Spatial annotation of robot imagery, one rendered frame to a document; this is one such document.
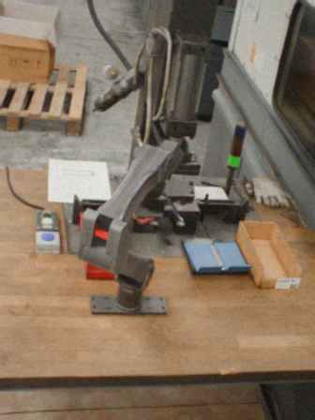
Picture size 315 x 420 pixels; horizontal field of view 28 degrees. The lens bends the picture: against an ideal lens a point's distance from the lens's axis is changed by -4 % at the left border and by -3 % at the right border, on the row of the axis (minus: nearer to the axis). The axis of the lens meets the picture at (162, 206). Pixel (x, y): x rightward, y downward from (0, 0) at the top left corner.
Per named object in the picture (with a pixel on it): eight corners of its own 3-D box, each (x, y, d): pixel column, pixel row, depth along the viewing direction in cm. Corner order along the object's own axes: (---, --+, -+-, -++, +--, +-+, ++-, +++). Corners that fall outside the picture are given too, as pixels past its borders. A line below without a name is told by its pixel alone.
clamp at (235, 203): (192, 223, 207) (198, 196, 202) (189, 217, 210) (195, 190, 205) (236, 224, 210) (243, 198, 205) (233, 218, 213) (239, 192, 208)
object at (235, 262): (228, 274, 182) (230, 265, 181) (214, 244, 195) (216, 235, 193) (250, 274, 184) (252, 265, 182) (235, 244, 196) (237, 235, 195)
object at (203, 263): (198, 275, 180) (200, 266, 178) (184, 244, 192) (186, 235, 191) (221, 274, 182) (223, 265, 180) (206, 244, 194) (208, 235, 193)
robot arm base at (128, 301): (90, 273, 163) (93, 291, 157) (167, 275, 168) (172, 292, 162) (88, 297, 167) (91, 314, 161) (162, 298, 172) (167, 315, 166)
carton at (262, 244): (257, 291, 182) (263, 269, 178) (234, 242, 203) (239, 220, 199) (297, 290, 185) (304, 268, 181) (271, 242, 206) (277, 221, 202)
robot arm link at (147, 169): (142, 136, 148) (72, 229, 129) (177, 147, 145) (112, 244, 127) (142, 173, 157) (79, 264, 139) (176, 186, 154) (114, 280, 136)
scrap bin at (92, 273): (85, 279, 173) (87, 262, 170) (79, 229, 194) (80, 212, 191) (129, 280, 176) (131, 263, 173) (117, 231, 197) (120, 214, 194)
